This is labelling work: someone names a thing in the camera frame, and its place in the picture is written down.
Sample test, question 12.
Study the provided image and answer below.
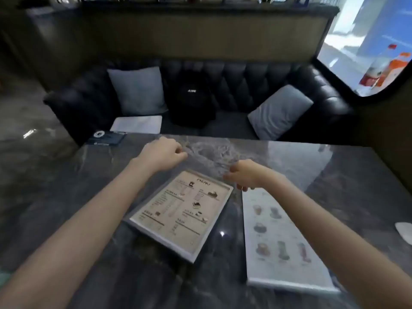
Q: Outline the person's right hand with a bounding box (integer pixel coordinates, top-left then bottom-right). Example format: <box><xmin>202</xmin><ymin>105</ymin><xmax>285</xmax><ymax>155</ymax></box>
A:
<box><xmin>223</xmin><ymin>159</ymin><xmax>277</xmax><ymax>193</ymax></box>

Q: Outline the person's left hand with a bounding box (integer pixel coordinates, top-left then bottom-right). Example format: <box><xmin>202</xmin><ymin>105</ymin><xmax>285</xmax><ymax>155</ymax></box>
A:
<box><xmin>136</xmin><ymin>136</ymin><xmax>189</xmax><ymax>173</ymax></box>

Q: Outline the framed beige menu stand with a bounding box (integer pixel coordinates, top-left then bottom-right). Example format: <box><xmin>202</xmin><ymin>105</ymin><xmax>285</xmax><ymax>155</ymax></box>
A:
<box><xmin>124</xmin><ymin>170</ymin><xmax>235</xmax><ymax>264</ymax></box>

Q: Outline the white drinks menu stand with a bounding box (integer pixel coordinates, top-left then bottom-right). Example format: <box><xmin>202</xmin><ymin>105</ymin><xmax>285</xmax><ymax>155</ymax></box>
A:
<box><xmin>241</xmin><ymin>186</ymin><xmax>341</xmax><ymax>294</ymax></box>

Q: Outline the person's right forearm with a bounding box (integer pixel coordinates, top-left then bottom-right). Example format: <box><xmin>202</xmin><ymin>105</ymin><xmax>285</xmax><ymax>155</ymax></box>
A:
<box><xmin>264</xmin><ymin>172</ymin><xmax>412</xmax><ymax>309</ymax></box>

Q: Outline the person's left forearm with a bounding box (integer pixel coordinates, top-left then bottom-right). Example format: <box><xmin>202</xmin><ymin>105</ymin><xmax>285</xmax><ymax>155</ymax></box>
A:
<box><xmin>0</xmin><ymin>157</ymin><xmax>152</xmax><ymax>309</ymax></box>

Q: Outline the orange drink bottle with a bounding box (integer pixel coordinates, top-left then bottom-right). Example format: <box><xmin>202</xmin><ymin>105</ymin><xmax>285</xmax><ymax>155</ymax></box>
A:
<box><xmin>375</xmin><ymin>51</ymin><xmax>412</xmax><ymax>89</ymax></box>

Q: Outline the white flat sheet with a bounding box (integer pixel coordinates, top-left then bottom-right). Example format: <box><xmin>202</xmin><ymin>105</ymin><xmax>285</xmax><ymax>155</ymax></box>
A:
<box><xmin>110</xmin><ymin>115</ymin><xmax>163</xmax><ymax>135</ymax></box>

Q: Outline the dark blue card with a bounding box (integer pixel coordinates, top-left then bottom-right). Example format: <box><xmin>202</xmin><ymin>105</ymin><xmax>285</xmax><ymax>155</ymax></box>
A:
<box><xmin>84</xmin><ymin>130</ymin><xmax>128</xmax><ymax>148</ymax></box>

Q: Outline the black backpack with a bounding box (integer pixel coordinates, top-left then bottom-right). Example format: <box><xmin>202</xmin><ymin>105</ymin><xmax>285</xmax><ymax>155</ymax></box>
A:
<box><xmin>167</xmin><ymin>70</ymin><xmax>217</xmax><ymax>129</ymax></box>

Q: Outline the grey cushion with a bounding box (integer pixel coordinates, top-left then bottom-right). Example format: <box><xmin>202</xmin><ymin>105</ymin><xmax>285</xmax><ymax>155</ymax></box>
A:
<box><xmin>106</xmin><ymin>66</ymin><xmax>169</xmax><ymax>117</ymax></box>
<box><xmin>247</xmin><ymin>84</ymin><xmax>314</xmax><ymax>141</ymax></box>

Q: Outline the grey marble table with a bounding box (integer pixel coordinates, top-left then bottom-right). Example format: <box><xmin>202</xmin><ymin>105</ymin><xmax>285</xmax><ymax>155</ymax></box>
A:
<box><xmin>0</xmin><ymin>133</ymin><xmax>412</xmax><ymax>309</ymax></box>

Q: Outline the black tufted leather sofa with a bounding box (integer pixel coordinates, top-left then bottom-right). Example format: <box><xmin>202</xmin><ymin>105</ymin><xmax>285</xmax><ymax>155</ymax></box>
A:
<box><xmin>43</xmin><ymin>58</ymin><xmax>354</xmax><ymax>147</ymax></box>

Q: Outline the red label water bottle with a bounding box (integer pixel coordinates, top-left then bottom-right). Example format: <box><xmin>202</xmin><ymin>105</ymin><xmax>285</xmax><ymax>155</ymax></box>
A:
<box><xmin>359</xmin><ymin>44</ymin><xmax>398</xmax><ymax>87</ymax></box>

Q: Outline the white call button device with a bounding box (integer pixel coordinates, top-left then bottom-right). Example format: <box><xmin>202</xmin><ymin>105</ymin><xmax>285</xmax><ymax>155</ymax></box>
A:
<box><xmin>395</xmin><ymin>221</ymin><xmax>412</xmax><ymax>245</ymax></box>

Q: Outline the small black framed window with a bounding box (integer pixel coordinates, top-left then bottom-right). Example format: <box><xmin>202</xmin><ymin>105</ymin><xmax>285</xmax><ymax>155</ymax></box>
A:
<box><xmin>317</xmin><ymin>0</ymin><xmax>412</xmax><ymax>97</ymax></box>

